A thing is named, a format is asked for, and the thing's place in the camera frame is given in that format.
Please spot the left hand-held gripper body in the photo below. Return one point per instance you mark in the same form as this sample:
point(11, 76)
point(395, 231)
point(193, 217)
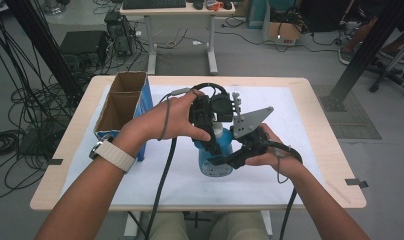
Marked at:
point(213, 108)

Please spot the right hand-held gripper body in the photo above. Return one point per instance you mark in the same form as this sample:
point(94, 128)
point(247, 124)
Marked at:
point(253, 140)

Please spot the blue bottle with white cap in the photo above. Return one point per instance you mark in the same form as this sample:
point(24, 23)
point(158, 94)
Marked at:
point(216, 170)

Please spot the person's right hand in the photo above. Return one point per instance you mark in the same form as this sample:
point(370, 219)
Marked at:
point(280, 158)

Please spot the person's left hand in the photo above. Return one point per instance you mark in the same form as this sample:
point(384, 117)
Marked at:
point(156, 125)

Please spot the white table mat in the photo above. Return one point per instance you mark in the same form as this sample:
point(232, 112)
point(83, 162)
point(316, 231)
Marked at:
point(190, 188)

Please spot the person's right leg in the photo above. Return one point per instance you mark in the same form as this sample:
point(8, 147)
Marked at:
point(238, 226)

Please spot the person's leg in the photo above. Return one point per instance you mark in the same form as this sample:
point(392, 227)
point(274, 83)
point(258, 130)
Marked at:
point(168, 226)
point(356, 41)
point(238, 226)

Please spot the white desk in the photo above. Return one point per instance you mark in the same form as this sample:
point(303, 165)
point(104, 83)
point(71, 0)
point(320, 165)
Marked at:
point(211, 40)

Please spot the white table leg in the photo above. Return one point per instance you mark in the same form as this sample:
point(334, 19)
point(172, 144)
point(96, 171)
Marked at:
point(266, 223)
point(131, 225)

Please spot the blue cardboard box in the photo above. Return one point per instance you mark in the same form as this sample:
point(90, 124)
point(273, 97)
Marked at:
point(123, 100)

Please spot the person's left leg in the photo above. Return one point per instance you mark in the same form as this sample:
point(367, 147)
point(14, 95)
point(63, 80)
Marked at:
point(168, 226)

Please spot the wristwatch with white band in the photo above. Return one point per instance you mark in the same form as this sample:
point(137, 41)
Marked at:
point(115, 155)

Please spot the orange small item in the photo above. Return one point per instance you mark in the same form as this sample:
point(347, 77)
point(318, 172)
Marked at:
point(215, 5)

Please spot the brown cardboard box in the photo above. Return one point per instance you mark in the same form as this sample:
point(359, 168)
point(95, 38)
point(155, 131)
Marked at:
point(285, 31)

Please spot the grey floor mat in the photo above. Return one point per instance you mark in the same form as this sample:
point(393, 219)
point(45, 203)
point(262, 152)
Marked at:
point(360, 123)

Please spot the black tape strip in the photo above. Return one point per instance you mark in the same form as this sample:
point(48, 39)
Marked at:
point(356, 183)
point(55, 162)

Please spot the black computer tower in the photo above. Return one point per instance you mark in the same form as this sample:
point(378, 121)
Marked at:
point(121, 33)

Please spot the black keyboard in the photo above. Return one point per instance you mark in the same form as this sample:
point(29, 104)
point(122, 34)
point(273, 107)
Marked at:
point(153, 4)

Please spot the black metal stand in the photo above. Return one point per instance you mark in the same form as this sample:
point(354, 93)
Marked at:
point(43, 43)
point(366, 53)

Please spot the black equipment case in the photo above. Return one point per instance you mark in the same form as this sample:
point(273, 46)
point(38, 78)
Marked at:
point(83, 45)

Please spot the black chair base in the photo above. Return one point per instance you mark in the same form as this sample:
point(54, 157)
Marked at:
point(390, 75)

